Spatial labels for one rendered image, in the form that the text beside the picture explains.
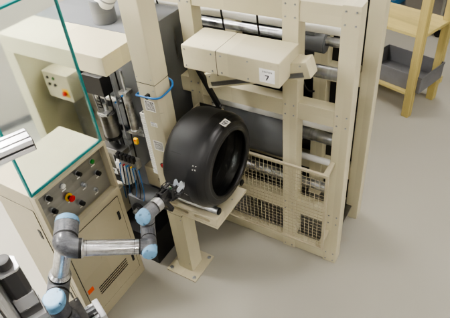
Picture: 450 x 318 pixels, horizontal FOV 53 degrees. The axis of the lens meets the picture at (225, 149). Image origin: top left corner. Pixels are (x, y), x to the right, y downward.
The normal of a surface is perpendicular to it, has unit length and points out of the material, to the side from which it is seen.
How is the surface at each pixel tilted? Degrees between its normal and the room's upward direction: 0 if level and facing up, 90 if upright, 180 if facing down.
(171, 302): 0
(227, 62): 90
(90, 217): 90
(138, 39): 90
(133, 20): 90
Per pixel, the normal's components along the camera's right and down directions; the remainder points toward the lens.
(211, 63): -0.51, 0.57
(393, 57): -0.75, 0.46
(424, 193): -0.08, -0.78
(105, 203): 0.86, 0.26
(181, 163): -0.48, 0.12
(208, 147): 0.32, -0.06
